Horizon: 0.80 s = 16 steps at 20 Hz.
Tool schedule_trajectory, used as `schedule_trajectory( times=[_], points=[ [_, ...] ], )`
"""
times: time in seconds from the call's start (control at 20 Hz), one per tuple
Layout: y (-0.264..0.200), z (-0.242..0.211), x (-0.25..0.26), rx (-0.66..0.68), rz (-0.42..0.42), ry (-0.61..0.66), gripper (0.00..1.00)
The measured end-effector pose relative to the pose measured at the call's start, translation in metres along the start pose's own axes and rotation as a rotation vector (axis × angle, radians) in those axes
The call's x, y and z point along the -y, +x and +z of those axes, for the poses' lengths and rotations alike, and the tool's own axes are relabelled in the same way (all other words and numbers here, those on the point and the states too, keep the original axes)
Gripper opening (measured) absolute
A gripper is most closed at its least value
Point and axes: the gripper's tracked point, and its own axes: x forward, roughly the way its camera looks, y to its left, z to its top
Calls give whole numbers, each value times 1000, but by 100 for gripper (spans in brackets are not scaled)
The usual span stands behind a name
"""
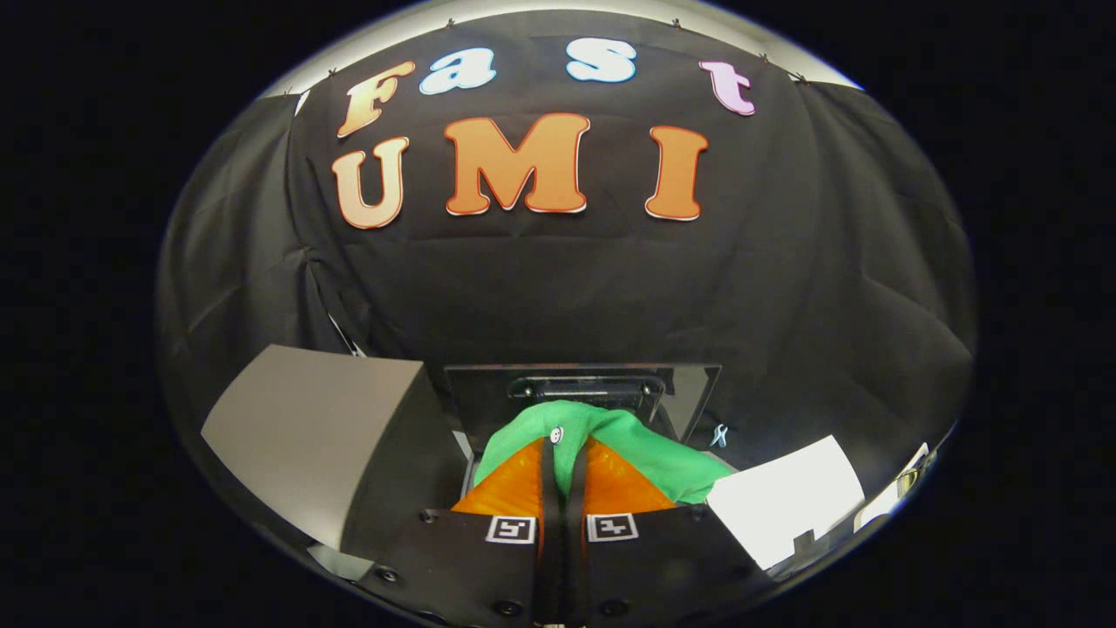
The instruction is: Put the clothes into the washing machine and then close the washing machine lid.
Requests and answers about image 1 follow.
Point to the tape roll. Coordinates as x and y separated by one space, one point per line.
908 481

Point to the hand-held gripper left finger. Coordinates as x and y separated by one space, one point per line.
453 558

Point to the small light blue clip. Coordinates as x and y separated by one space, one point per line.
718 435

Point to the dark washing machine lid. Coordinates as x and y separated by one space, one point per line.
479 392

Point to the green polo shirt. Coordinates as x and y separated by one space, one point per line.
663 462

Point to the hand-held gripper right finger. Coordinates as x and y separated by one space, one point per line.
663 558

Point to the grey side table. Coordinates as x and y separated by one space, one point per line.
314 427

